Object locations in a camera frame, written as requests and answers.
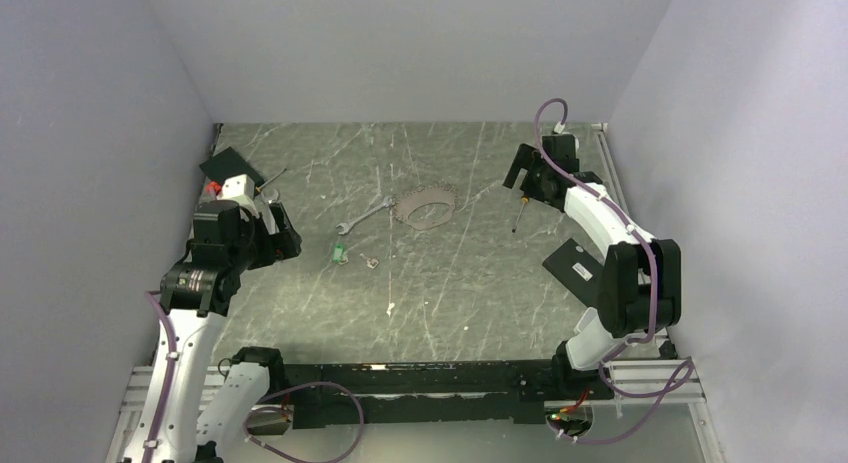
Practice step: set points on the orange black screwdriver right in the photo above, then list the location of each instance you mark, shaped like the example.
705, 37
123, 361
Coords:
523, 203

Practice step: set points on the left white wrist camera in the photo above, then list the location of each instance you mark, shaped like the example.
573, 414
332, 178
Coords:
240, 188

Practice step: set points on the black box left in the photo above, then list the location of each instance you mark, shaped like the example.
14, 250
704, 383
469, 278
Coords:
228, 163

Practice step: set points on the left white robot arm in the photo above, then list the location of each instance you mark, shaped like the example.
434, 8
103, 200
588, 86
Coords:
192, 305

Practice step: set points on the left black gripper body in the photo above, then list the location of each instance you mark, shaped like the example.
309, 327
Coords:
269, 248

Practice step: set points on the black box right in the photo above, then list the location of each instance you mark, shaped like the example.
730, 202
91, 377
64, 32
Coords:
576, 270

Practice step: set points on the silver wrench left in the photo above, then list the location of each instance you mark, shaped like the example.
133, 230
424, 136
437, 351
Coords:
269, 195

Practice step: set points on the orange black screwdriver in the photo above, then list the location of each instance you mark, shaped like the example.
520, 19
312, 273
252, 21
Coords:
523, 203
271, 179

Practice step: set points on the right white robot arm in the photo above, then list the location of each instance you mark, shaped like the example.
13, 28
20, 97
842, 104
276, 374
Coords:
635, 289

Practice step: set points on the orange black screwdriver left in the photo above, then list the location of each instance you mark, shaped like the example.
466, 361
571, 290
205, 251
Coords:
271, 179

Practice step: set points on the green key tag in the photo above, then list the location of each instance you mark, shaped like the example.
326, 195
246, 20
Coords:
339, 255

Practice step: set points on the silver combination wrench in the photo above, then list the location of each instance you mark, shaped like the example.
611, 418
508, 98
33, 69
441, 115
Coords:
345, 228

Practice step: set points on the black box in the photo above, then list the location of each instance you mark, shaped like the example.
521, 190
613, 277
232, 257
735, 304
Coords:
228, 163
576, 270

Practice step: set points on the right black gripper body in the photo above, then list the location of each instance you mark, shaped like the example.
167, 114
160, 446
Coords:
529, 159

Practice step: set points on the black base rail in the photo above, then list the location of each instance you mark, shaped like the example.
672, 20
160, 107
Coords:
519, 391

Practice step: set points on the large metal key ring plate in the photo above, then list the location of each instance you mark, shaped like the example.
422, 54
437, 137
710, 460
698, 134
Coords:
405, 207

